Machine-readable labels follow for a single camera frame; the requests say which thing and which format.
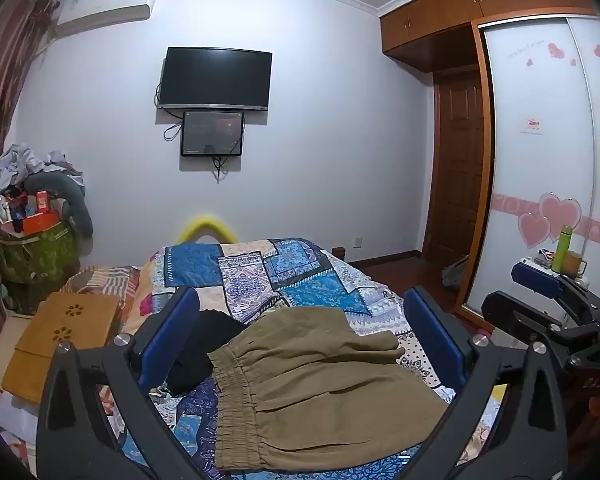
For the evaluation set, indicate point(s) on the yellow curved item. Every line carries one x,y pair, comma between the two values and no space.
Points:
205,222

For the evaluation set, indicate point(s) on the green fabric bag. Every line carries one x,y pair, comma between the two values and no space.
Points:
35,265

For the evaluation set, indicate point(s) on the green thermos bottle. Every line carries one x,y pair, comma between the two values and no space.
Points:
562,250

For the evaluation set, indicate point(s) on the red label sticker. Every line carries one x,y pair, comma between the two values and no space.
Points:
533,125

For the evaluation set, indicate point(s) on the white bedside table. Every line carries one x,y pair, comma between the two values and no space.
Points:
527,260

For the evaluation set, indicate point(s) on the red box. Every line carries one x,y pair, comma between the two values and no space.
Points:
42,202

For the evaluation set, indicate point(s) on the white air conditioner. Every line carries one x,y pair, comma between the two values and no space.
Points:
105,10

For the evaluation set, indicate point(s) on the striped brown curtain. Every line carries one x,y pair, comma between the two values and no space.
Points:
5,85

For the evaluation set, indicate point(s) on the wooden bed frame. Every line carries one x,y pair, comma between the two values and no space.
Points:
339,252

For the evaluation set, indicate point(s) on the orange mug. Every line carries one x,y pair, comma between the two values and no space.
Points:
575,264

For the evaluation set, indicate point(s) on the pile of grey clothes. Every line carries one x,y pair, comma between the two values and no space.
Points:
20,160

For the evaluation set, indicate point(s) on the khaki pants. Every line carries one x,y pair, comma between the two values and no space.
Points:
320,385

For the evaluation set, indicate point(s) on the grey bag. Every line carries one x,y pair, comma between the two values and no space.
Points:
455,272

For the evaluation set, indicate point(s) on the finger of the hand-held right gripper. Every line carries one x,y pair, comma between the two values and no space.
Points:
535,276
502,312

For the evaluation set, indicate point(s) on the grey long pillow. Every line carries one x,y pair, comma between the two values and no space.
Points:
77,205

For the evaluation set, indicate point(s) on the wooden lap table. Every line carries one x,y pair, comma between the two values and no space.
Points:
55,340

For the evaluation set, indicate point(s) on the striped pillow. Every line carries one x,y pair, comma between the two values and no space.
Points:
105,280

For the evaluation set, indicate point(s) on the small black wall monitor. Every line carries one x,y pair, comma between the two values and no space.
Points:
212,132

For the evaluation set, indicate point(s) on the blue patchwork blanket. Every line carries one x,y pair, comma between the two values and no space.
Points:
280,275

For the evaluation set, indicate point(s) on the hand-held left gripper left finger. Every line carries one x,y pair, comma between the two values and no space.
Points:
172,330

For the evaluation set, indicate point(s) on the black wall television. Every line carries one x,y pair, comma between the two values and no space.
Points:
215,77

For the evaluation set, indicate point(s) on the pink plastic item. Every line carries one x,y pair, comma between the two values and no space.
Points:
481,334

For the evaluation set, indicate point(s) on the wooden overhead cabinet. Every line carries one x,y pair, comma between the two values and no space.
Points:
430,20

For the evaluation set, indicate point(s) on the orange box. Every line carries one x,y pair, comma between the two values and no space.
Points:
40,224

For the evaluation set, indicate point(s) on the brown wooden door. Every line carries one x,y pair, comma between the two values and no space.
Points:
455,160

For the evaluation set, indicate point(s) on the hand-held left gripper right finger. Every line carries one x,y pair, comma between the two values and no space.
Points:
435,330

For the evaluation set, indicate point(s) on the black cloth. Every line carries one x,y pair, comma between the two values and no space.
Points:
205,350

